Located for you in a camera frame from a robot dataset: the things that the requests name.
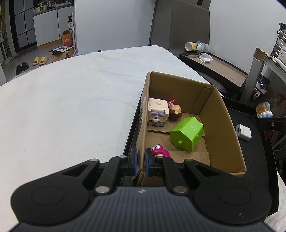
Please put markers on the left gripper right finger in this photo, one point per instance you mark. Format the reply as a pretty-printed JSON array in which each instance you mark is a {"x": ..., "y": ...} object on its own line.
[{"x": 154, "y": 165}]

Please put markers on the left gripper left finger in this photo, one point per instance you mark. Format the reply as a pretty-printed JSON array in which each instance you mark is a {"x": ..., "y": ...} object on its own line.
[{"x": 132, "y": 162}]

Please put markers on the brown cardboard box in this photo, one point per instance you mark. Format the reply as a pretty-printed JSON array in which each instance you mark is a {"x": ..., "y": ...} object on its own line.
[{"x": 218, "y": 147}]

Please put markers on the brown hair girl figurine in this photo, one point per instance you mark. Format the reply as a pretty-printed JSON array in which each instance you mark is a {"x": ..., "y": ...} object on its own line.
[{"x": 174, "y": 110}]

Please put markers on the red blue figurine with bottle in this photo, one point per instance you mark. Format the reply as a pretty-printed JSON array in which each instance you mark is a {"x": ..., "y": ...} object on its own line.
[{"x": 263, "y": 110}]

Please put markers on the pink figurine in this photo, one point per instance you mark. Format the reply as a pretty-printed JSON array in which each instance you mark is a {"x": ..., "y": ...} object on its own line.
[{"x": 159, "y": 151}]

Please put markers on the green plastic house toy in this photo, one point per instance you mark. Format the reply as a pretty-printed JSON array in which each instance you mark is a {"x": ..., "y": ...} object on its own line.
[{"x": 186, "y": 135}]

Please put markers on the beige cube face toy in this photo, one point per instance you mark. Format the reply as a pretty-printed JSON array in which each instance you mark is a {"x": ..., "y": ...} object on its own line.
[{"x": 158, "y": 112}]

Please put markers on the white table cloth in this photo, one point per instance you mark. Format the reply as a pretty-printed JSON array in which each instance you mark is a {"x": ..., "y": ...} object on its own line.
[{"x": 64, "y": 129}]

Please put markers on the white power adapter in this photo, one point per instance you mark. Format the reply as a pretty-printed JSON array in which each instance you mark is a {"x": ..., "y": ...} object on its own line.
[{"x": 243, "y": 132}]

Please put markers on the white yellow paper cup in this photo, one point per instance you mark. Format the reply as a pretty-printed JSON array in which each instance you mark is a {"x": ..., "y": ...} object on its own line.
[{"x": 196, "y": 47}]

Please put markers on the open cardboard box on floor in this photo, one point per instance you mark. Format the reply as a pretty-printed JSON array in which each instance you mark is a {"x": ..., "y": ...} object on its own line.
[{"x": 61, "y": 53}]

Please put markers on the yellow slipper right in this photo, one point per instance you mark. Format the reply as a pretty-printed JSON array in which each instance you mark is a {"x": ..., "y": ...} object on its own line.
[{"x": 43, "y": 60}]

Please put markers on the yellow slipper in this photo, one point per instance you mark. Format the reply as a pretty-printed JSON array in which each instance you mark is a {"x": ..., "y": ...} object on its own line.
[
  {"x": 43, "y": 60},
  {"x": 36, "y": 61}
]

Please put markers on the yellow slipper left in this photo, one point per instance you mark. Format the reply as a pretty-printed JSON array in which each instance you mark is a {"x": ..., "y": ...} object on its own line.
[{"x": 36, "y": 61}]

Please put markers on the orange box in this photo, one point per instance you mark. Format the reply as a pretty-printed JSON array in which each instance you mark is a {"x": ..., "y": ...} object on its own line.
[{"x": 67, "y": 38}]

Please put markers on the black slippers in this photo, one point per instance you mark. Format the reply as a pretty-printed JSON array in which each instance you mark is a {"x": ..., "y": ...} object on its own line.
[{"x": 21, "y": 68}]

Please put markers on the grey panel board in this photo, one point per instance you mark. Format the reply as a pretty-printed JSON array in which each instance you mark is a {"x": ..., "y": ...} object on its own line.
[{"x": 189, "y": 23}]

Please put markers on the white cabinet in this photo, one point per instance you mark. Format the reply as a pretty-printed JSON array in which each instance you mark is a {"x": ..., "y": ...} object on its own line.
[{"x": 50, "y": 24}]

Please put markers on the grey shelf post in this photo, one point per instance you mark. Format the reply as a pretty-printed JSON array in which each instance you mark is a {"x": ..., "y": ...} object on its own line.
[{"x": 253, "y": 76}]

